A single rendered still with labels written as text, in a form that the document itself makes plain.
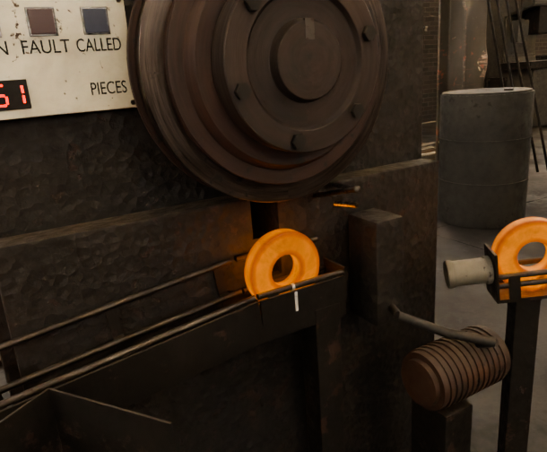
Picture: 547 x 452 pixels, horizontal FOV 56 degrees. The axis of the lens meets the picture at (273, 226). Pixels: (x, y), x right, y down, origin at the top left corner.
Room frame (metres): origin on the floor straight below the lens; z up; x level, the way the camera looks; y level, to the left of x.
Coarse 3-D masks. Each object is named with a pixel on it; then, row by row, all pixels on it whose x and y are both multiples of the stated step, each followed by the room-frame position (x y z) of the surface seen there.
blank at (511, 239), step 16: (512, 224) 0.99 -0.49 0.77; (528, 224) 0.97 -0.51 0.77; (544, 224) 0.97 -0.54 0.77; (496, 240) 1.00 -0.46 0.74; (512, 240) 0.97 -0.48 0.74; (528, 240) 0.97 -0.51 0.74; (544, 240) 0.97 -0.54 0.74; (512, 256) 0.97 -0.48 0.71; (544, 256) 0.99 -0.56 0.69; (512, 272) 0.97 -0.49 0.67; (528, 288) 0.97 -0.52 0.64; (544, 288) 0.97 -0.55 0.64
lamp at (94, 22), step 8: (88, 8) 0.88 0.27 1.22; (96, 8) 0.88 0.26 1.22; (104, 8) 0.89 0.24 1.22; (88, 16) 0.88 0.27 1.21; (96, 16) 0.88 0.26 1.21; (104, 16) 0.89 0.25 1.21; (88, 24) 0.88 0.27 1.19; (96, 24) 0.88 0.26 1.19; (104, 24) 0.89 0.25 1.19; (88, 32) 0.88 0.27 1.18
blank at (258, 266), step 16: (272, 240) 0.90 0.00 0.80; (288, 240) 0.92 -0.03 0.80; (304, 240) 0.93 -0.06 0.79; (256, 256) 0.88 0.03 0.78; (272, 256) 0.90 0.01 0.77; (304, 256) 0.93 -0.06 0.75; (256, 272) 0.88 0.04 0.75; (304, 272) 0.93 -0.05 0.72; (256, 288) 0.88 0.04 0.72; (272, 288) 0.90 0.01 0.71
